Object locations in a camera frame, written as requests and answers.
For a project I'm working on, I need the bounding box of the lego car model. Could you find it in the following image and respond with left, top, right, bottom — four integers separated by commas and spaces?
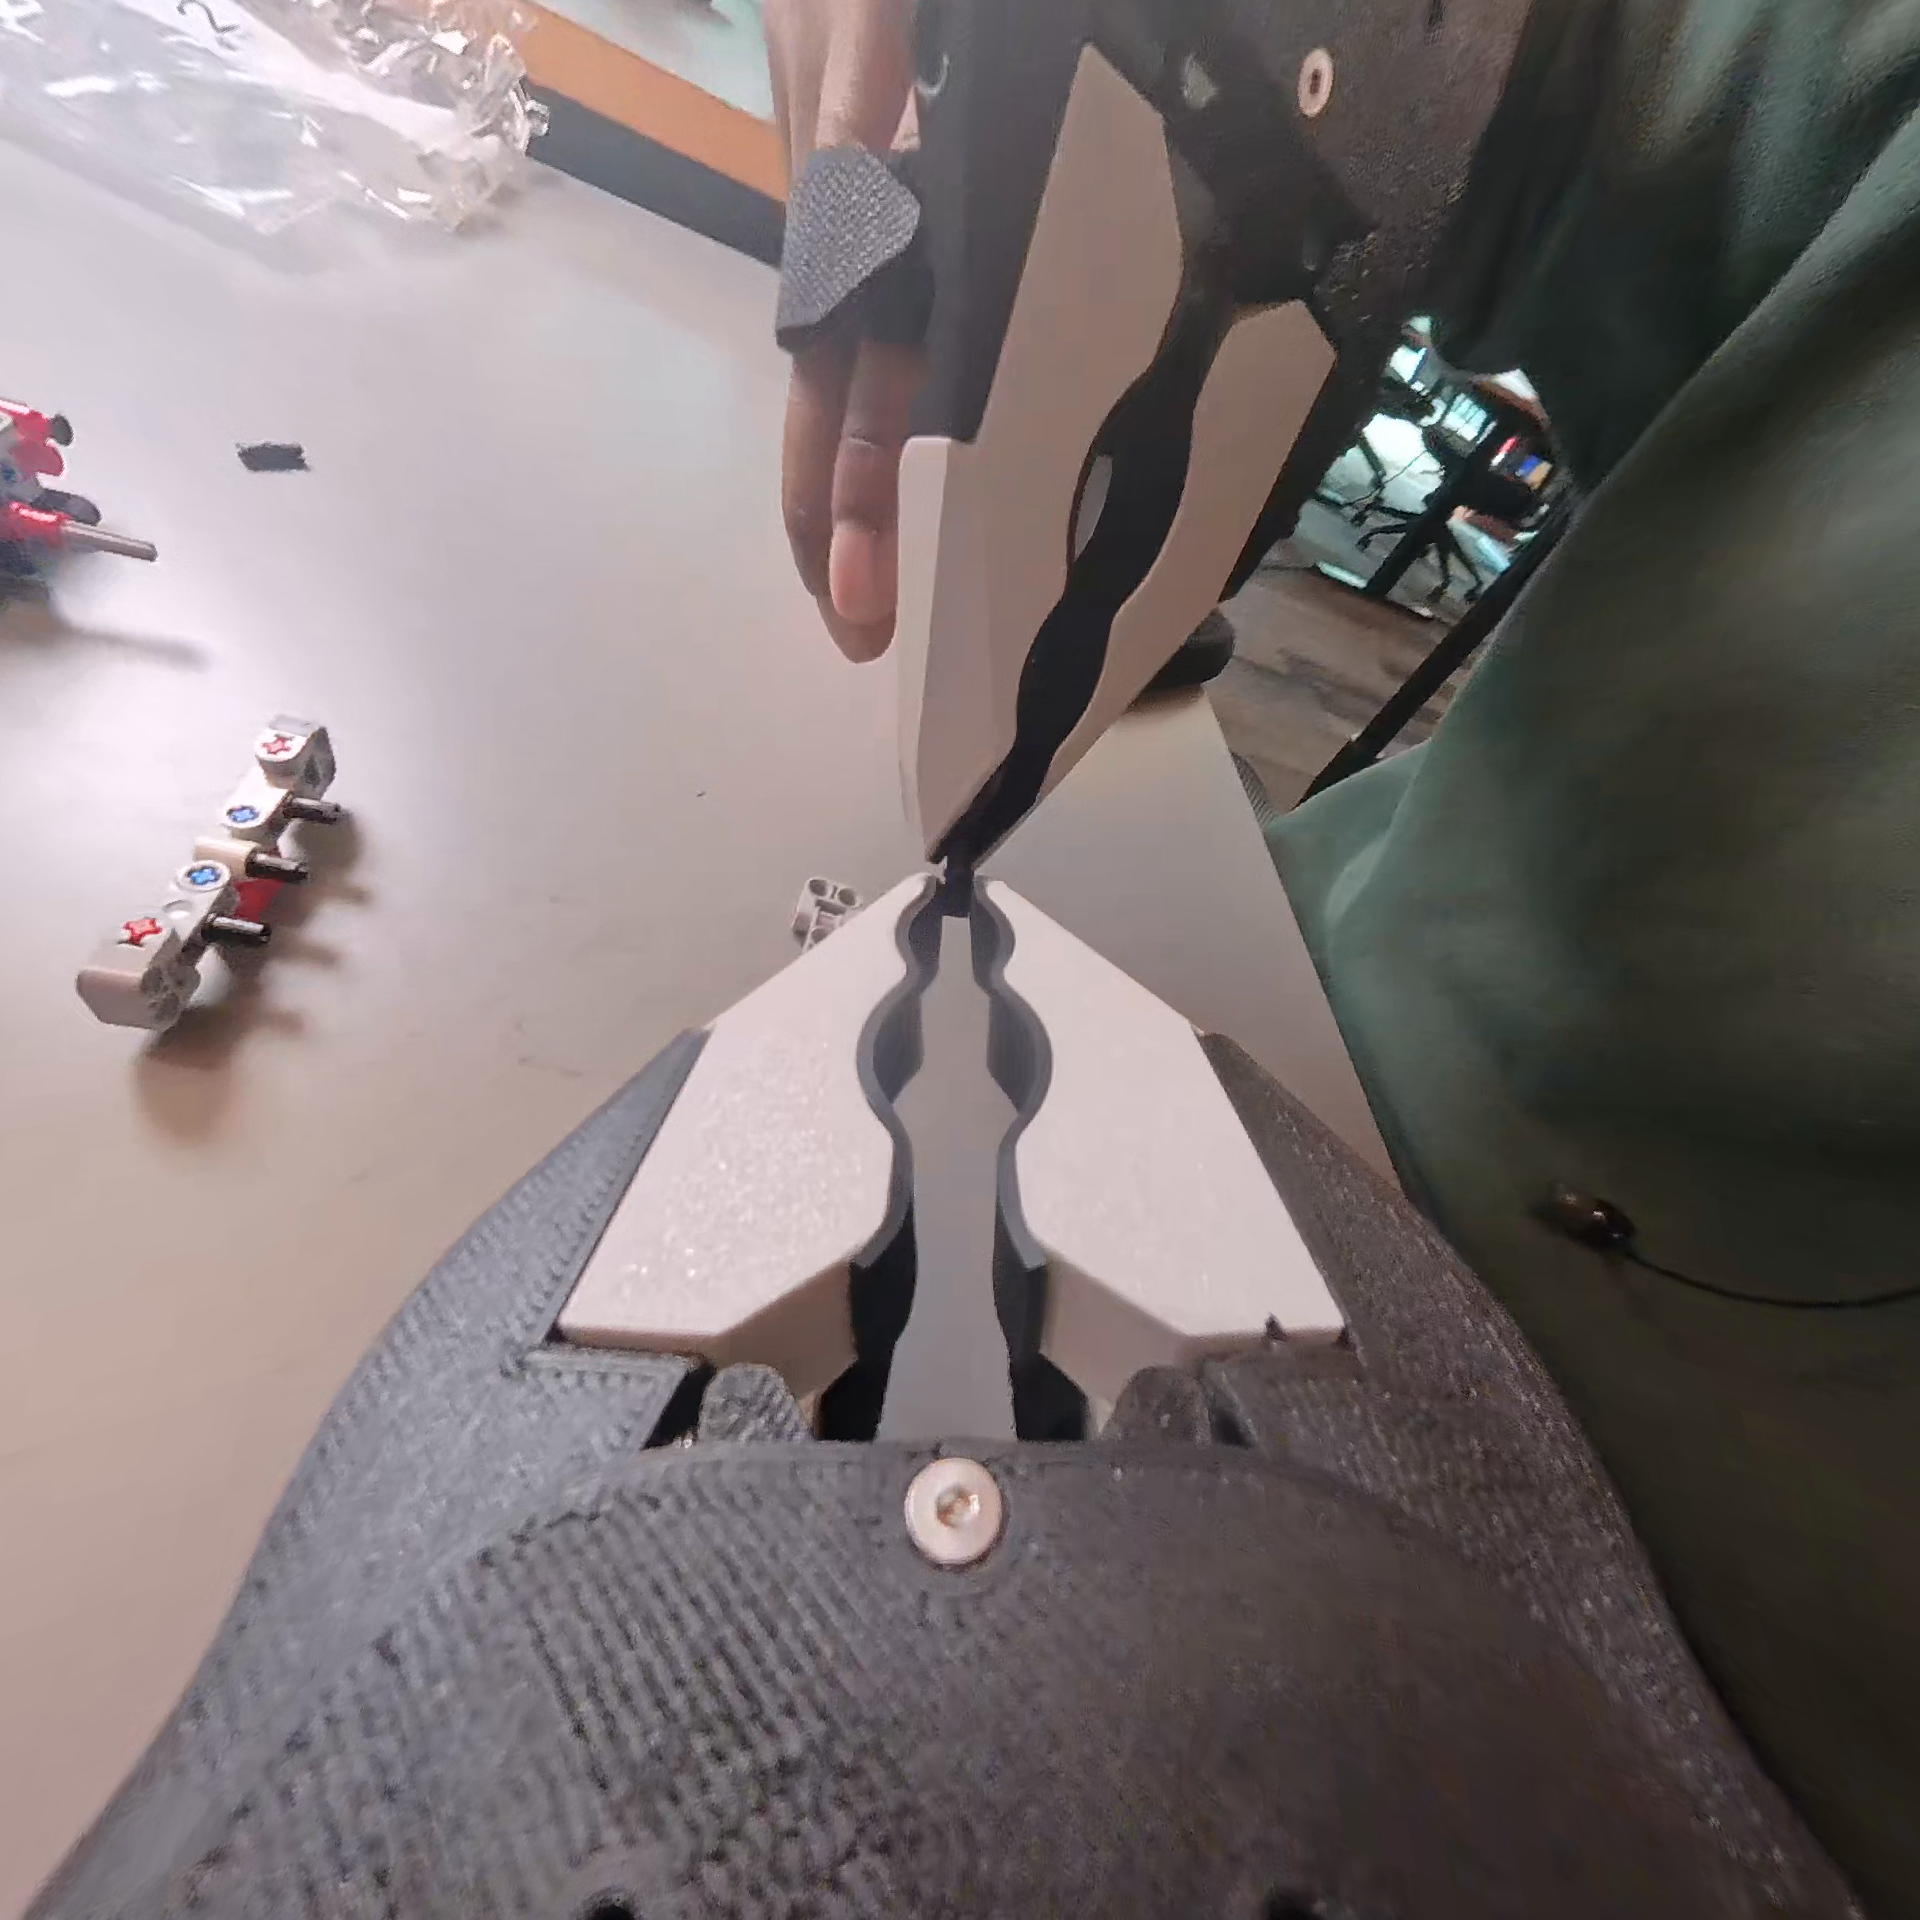
0, 399, 160, 579

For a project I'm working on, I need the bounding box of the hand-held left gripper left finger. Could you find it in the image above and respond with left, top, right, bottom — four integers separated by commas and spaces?
557, 872, 946, 1405

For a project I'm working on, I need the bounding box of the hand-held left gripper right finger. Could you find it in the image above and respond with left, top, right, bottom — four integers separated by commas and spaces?
965, 873, 1346, 1405

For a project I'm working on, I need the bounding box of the person's right hand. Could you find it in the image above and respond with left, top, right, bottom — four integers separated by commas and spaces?
767, 0, 923, 666

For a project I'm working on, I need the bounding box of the clear plastic bag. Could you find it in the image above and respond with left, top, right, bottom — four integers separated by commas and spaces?
0, 0, 543, 240

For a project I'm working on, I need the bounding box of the thin black microphone cable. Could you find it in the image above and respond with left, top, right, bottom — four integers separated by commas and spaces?
1621, 1237, 1920, 1311

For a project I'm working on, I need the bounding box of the person's right forearm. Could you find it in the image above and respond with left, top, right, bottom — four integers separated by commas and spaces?
1394, 0, 1920, 497

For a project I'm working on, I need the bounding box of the orange edged table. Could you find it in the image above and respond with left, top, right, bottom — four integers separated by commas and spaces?
510, 0, 790, 273

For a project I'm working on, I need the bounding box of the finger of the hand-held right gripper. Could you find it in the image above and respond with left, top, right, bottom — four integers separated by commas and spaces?
942, 296, 1343, 875
896, 42, 1194, 870

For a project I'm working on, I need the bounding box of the black office chair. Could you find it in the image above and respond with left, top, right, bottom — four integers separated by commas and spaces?
1319, 450, 1518, 609

